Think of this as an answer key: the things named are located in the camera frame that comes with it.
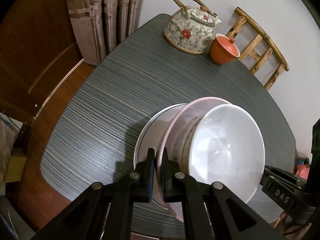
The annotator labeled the small pink blossom plate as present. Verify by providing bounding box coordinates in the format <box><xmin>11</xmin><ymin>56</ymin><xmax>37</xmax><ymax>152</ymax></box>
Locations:
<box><xmin>133</xmin><ymin>103</ymin><xmax>188</xmax><ymax>208</ymax></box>

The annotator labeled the large pink bowl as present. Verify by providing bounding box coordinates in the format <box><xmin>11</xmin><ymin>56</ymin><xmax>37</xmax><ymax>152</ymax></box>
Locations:
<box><xmin>154</xmin><ymin>96</ymin><xmax>232</xmax><ymax>223</ymax></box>

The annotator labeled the white bowl with lettering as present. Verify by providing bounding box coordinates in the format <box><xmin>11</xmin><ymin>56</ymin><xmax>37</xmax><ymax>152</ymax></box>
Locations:
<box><xmin>188</xmin><ymin>104</ymin><xmax>265</xmax><ymax>203</ymax></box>

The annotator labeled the white bowl blue print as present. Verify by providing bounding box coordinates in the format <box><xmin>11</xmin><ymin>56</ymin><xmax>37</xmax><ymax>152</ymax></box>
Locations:
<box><xmin>180</xmin><ymin>120</ymin><xmax>201</xmax><ymax>173</ymax></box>

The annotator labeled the person's right hand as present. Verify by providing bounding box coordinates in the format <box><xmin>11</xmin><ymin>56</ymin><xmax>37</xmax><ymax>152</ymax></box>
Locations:
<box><xmin>273</xmin><ymin>211</ymin><xmax>312</xmax><ymax>239</ymax></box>

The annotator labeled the red bag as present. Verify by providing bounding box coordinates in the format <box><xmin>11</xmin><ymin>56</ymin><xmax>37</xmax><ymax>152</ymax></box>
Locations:
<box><xmin>296</xmin><ymin>164</ymin><xmax>310</xmax><ymax>180</ymax></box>

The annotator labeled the orange lidded tea cup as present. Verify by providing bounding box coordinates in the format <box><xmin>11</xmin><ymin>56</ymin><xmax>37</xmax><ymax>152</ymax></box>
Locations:
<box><xmin>209</xmin><ymin>34</ymin><xmax>241</xmax><ymax>64</ymax></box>

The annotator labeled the floral ceramic teapot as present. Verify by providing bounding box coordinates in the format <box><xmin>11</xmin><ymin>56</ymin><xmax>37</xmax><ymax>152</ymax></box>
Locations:
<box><xmin>163</xmin><ymin>0</ymin><xmax>221</xmax><ymax>55</ymax></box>

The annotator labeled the bamboo wooden chair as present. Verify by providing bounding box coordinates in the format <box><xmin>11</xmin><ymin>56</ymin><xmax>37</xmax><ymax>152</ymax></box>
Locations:
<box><xmin>226</xmin><ymin>7</ymin><xmax>290</xmax><ymax>90</ymax></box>

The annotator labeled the dark wooden cabinet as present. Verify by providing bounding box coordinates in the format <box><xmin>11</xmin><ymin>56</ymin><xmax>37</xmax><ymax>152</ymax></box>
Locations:
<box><xmin>1</xmin><ymin>0</ymin><xmax>82</xmax><ymax>124</ymax></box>

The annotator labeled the beige patterned curtain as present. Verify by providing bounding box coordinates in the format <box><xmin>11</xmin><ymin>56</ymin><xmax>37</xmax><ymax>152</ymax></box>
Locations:
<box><xmin>66</xmin><ymin>0</ymin><xmax>142</xmax><ymax>66</ymax></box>

